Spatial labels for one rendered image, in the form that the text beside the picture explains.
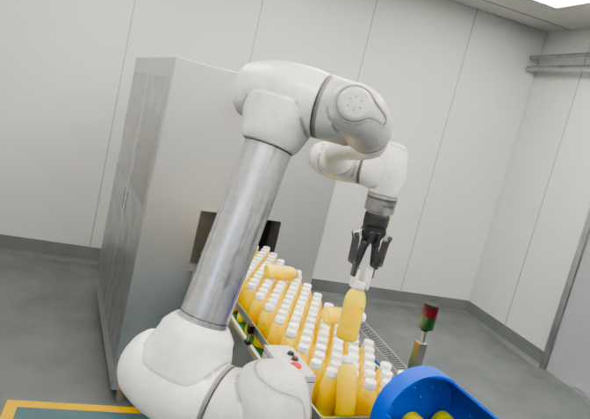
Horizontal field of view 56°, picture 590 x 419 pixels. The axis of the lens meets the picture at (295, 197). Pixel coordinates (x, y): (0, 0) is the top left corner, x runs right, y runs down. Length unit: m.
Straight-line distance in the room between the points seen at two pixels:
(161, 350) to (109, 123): 4.51
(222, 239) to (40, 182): 4.64
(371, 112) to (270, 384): 0.52
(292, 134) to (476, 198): 5.76
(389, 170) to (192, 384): 0.83
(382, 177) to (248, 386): 0.78
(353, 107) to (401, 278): 5.61
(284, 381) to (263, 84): 0.56
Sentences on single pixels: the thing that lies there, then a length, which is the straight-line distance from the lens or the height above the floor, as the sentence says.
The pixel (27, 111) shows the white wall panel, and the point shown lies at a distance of 5.58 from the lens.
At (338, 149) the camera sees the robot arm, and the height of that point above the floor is 1.79.
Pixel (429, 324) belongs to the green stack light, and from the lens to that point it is 2.24.
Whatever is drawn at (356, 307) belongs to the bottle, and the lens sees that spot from 1.67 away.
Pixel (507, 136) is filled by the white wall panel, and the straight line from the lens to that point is 6.86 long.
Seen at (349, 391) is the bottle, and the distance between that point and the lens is 1.83.
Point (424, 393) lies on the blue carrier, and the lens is 1.75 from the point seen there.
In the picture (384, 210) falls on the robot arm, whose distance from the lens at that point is 1.61.
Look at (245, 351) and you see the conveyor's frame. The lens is 2.33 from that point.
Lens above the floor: 1.85
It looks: 8 degrees down
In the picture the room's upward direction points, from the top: 13 degrees clockwise
